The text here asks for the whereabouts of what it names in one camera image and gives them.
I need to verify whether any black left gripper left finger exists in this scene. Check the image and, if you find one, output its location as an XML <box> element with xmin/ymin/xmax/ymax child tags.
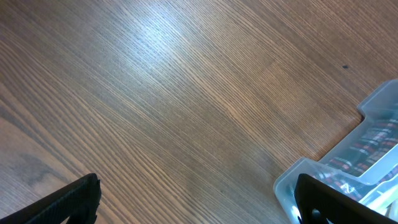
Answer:
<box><xmin>1</xmin><ymin>173</ymin><xmax>101</xmax><ymax>224</ymax></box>

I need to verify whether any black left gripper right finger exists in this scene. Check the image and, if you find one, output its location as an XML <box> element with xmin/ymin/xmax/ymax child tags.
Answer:
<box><xmin>294</xmin><ymin>174</ymin><xmax>397</xmax><ymax>224</ymax></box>

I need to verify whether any red navy plaid shirt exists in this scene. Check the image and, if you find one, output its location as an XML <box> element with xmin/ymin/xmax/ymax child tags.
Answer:
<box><xmin>311</xmin><ymin>118</ymin><xmax>397</xmax><ymax>201</ymax></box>

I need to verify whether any clear plastic storage container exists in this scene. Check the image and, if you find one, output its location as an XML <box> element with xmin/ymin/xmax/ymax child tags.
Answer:
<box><xmin>273</xmin><ymin>80</ymin><xmax>397</xmax><ymax>223</ymax></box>

